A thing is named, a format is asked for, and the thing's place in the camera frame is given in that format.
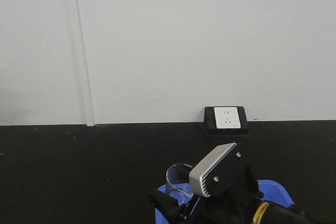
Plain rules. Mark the clear glass beaker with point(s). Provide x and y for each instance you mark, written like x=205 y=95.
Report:
x=177 y=182

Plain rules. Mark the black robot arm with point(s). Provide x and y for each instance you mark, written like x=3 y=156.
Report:
x=271 y=212

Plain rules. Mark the blue plastic bin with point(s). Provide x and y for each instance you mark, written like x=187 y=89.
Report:
x=272 y=190

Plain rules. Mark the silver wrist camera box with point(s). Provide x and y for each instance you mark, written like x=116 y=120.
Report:
x=218 y=170

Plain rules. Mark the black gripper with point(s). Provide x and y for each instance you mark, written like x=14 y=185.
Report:
x=237 y=204

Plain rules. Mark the black and white power socket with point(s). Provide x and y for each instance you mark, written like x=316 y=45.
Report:
x=225 y=120

